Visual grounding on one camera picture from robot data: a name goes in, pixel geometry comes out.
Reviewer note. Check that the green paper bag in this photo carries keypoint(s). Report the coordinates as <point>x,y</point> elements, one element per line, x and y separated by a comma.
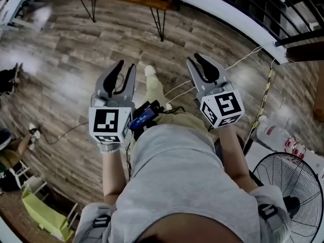
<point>44,214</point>

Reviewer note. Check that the white power strip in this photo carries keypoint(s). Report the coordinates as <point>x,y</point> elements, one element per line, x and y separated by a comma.
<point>34,134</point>

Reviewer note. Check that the person's khaki trousers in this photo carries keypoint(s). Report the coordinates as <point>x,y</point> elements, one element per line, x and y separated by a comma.
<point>154,87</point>

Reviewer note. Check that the white stool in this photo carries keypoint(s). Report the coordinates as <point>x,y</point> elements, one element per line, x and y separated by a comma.
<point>26,177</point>

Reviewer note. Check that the person's white shoe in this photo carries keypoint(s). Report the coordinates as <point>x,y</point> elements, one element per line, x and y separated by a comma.
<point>150,71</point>

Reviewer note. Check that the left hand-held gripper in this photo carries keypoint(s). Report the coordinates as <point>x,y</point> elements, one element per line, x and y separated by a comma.
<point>105,120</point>

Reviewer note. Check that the black waist device blue screen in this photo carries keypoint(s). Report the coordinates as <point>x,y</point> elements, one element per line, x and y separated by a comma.
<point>144,116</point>

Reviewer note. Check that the person's right forearm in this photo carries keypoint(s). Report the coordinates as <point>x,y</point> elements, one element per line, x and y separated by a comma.
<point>234,158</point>

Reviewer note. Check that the pack of red capped bottles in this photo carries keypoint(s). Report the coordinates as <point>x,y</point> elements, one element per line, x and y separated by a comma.
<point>295,147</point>

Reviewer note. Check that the person's grey shirt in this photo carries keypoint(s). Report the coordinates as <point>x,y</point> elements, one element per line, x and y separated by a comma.
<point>177,176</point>

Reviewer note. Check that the black metal railing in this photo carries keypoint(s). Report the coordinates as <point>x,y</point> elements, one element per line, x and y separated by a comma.
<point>286,11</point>

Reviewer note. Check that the person's left forearm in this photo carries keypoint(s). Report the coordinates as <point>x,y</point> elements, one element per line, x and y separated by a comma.
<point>112,173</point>

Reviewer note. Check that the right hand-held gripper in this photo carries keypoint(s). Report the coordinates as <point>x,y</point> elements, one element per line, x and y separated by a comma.
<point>225,105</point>

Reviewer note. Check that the yellow black striped tape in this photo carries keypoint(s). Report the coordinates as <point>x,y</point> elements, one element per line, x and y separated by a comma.
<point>263,100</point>

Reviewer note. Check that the black floor fan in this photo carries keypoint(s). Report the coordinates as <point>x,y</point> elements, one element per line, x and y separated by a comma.
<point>291,199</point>

